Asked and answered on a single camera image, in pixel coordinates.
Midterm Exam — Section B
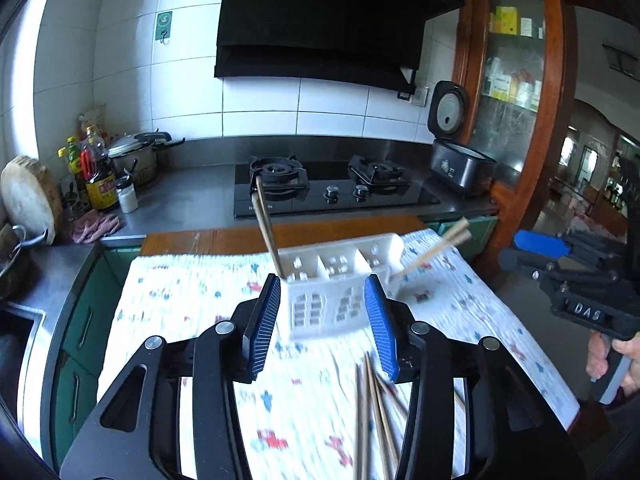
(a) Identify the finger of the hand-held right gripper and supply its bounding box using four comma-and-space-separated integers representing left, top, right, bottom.
514, 230, 601, 262
498, 247, 561, 287

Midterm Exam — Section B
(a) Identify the green bottle with yellow cap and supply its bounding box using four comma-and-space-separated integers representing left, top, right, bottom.
57, 136, 85, 183

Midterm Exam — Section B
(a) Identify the black range hood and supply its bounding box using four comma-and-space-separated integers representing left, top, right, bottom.
214, 0, 467, 95

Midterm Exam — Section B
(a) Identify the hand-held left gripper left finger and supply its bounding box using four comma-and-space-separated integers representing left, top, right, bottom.
60, 274, 282, 480

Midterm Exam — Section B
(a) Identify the steel sink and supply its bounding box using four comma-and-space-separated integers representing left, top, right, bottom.
0, 306, 47, 411

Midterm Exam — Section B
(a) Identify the pink rag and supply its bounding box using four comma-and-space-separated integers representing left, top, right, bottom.
70, 211, 124, 245

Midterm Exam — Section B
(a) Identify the white printed cloth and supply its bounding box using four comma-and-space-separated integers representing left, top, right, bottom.
97, 230, 582, 480

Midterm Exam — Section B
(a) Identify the dark soy sauce bottle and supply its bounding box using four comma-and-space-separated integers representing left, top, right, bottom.
79, 126, 119, 213

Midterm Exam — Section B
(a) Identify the metal wok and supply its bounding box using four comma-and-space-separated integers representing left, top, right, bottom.
0, 224, 42, 302

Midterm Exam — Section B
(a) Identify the round wooden chopping block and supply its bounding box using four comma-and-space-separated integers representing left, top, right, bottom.
0, 155, 64, 247

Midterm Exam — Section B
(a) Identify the group of boxes in cabinet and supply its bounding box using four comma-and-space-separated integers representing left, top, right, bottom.
482, 5, 546, 111

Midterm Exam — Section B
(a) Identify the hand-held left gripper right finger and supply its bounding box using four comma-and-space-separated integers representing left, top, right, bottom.
364, 274, 586, 480

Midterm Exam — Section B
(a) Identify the person's right hand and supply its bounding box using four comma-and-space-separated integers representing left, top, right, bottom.
586, 332, 640, 396

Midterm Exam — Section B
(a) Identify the white plastic utensil holder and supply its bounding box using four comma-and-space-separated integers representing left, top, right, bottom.
274, 232, 406, 343

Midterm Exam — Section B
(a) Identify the black gas stove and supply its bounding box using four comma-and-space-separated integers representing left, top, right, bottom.
233, 155, 442, 220

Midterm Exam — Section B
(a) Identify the green wall hook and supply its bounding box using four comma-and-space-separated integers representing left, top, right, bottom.
155, 10, 174, 44

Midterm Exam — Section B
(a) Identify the black rice cooker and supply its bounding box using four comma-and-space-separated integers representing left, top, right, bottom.
429, 80, 499, 199

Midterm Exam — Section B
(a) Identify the green kitchen cabinet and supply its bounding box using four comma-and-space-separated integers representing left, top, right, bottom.
49, 247, 151, 463

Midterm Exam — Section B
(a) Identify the steel pressure cooker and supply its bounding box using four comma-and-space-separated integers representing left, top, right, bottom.
106, 131, 187, 189

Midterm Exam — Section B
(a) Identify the white seasoning jar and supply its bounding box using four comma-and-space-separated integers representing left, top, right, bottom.
115, 177, 139, 214

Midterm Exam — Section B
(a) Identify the wooden glass-door cabinet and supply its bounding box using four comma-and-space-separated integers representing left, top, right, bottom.
451, 0, 577, 283

